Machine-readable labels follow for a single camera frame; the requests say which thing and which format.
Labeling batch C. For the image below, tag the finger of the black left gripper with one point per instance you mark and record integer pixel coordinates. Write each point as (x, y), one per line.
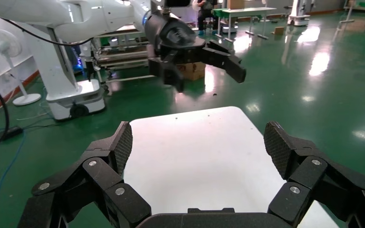
(170, 74)
(229, 64)

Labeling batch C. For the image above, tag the metal shelf rack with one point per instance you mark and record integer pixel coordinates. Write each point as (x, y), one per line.
(122, 56)

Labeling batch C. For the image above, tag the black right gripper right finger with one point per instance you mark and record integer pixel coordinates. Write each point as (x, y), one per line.
(308, 176)

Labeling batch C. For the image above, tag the black power strip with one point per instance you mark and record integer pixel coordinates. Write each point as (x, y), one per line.
(11, 132)

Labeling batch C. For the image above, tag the small flat cardboard piece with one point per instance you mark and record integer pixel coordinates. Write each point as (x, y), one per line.
(278, 30)

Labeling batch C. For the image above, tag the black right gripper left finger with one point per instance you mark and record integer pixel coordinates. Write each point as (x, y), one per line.
(103, 176)

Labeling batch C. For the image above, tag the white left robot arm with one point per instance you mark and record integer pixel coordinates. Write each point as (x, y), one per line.
(100, 15)

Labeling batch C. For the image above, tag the white distant robot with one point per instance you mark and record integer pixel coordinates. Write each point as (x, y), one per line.
(299, 19)

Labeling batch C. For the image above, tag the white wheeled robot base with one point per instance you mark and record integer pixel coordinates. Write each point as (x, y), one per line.
(59, 72)

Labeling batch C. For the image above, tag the person in dark clothes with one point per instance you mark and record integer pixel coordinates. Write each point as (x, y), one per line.
(206, 14)

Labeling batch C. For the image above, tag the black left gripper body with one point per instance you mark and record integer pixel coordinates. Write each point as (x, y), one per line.
(173, 34)

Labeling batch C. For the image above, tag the white standing fan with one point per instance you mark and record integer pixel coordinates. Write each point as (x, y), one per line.
(4, 44)

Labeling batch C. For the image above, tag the large brown cardboard box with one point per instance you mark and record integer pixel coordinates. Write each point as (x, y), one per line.
(195, 70)

